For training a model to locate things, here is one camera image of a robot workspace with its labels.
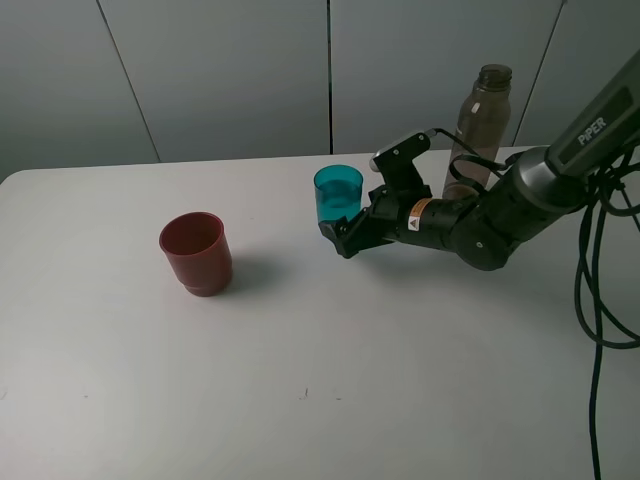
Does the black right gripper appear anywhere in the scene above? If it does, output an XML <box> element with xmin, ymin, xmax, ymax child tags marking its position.
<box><xmin>319</xmin><ymin>186</ymin><xmax>455</xmax><ymax>259</ymax></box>

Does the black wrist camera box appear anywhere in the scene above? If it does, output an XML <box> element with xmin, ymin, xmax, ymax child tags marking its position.
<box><xmin>369</xmin><ymin>131</ymin><xmax>431</xmax><ymax>194</ymax></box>

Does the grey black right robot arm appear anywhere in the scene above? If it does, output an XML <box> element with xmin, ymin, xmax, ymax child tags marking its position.
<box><xmin>319</xmin><ymin>55</ymin><xmax>639</xmax><ymax>271</ymax></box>

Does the teal translucent cup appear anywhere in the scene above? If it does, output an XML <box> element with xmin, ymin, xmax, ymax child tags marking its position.
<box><xmin>313</xmin><ymin>165</ymin><xmax>363</xmax><ymax>222</ymax></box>

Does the smoky transparent water bottle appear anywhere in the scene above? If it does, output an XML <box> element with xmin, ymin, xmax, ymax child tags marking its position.
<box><xmin>442</xmin><ymin>64</ymin><xmax>512</xmax><ymax>199</ymax></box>

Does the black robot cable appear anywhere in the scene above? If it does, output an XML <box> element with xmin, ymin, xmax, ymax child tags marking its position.
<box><xmin>432</xmin><ymin>127</ymin><xmax>640</xmax><ymax>480</ymax></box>

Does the red plastic cup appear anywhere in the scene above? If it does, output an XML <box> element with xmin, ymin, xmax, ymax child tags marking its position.
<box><xmin>159</xmin><ymin>212</ymin><xmax>233</xmax><ymax>297</ymax></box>

